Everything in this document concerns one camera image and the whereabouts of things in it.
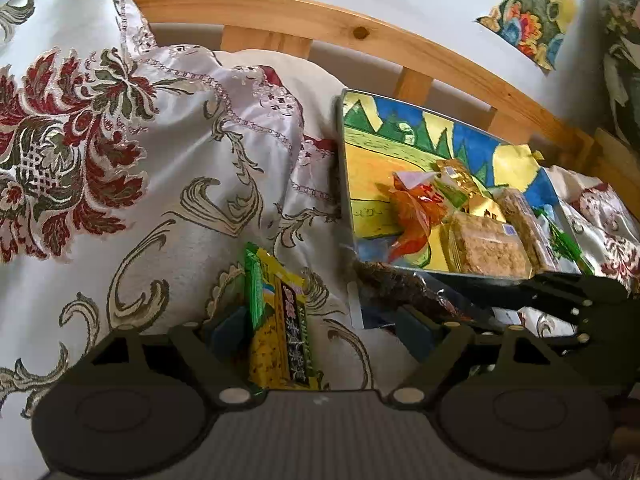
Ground long nut bar packet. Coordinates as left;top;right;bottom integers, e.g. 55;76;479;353
495;187;561;273

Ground floral satin blanket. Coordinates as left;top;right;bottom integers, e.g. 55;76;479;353
0;0;640;480

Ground square rice cracker packet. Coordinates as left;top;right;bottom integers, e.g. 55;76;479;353
440;210;533;278

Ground yellow green snack packet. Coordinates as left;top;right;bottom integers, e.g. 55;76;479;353
243;242;321;392

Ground wooden bed frame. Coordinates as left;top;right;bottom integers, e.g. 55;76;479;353
127;0;640;196

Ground green white snack packet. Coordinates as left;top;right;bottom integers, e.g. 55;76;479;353
532;205;596;276

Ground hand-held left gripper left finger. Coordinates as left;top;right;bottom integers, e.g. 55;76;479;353
60;306;262;411

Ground cream pillow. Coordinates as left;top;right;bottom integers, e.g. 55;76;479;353
215;49;346;141

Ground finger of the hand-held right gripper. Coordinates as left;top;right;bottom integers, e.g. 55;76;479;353
522;317;593;357
520;270;630;312

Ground dark snack packet clear wrapper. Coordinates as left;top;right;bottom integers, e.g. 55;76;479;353
347;259;496;333

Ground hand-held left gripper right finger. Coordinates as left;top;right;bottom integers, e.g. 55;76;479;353
390;305;577;411

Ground flower landscape wall painting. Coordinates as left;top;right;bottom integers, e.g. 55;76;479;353
475;0;583;73

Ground orange snack packet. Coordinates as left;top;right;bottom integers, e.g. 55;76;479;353
387;170;466;263

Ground gold foil snack packet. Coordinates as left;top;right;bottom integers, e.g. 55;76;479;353
432;157;506;221

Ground painted metal tray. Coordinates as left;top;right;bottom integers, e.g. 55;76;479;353
336;88;583;293

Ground patterned curtain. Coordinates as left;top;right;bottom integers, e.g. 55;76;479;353
597;0;640;146

